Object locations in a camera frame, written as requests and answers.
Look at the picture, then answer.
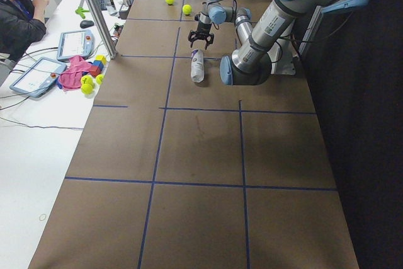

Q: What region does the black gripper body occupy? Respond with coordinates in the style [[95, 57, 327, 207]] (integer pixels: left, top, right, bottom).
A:
[[190, 13, 214, 40]]

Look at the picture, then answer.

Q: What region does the white tennis ball can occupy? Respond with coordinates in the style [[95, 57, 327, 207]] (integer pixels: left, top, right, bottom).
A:
[[190, 49, 205, 83]]

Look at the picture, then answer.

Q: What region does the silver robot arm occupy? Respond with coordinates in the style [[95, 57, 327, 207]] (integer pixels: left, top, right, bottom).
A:
[[188, 0, 369, 85]]

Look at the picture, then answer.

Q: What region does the tennis ball near tape cross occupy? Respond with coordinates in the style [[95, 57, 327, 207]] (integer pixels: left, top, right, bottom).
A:
[[182, 4, 192, 16]]

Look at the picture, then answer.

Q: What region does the spare tennis ball on desk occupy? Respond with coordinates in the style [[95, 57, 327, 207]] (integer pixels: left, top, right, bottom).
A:
[[95, 74, 104, 85]]

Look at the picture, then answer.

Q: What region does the yellow toy cube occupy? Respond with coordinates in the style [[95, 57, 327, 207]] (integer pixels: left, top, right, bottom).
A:
[[93, 55, 107, 67]]

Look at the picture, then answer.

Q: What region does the blue toy cube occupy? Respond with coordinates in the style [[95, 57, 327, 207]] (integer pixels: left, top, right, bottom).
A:
[[92, 60, 104, 71]]

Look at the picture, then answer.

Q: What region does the red toy cube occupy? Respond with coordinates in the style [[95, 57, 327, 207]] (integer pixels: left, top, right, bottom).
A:
[[88, 65, 101, 77]]

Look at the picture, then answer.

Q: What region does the black computer mouse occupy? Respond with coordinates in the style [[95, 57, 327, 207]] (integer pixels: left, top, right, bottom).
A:
[[79, 20, 94, 29]]

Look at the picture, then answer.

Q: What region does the green plastic toy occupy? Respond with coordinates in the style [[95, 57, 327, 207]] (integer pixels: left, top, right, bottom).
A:
[[75, 6, 90, 20]]

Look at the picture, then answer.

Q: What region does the far teach pendant tablet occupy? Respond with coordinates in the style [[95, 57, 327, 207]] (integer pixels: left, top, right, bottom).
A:
[[57, 29, 94, 62]]

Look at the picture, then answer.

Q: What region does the teach pendant tablet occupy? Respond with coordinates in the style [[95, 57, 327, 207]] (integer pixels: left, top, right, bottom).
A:
[[57, 29, 94, 62], [9, 57, 67, 98]]

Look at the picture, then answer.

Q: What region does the pink cloth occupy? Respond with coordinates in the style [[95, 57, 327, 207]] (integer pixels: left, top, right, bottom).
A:
[[58, 55, 92, 91]]

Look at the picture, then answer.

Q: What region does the near teach pendant tablet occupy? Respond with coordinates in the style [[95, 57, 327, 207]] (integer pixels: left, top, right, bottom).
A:
[[9, 57, 67, 98]]

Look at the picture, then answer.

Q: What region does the seated person in dark jacket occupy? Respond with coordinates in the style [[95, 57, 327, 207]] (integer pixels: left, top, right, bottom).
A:
[[1, 0, 50, 62]]

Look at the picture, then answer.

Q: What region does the rubber band on desk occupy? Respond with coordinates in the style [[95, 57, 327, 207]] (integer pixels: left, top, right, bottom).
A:
[[39, 214, 47, 221]]

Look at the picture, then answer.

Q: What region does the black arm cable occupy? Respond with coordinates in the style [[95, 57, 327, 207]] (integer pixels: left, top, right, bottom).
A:
[[206, 0, 239, 29]]

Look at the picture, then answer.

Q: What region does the white pedestal column with base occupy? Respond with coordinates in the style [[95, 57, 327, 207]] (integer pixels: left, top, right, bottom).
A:
[[268, 39, 296, 76]]

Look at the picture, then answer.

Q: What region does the aluminium frame post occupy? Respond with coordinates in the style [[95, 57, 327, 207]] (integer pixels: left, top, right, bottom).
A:
[[86, 0, 117, 59]]

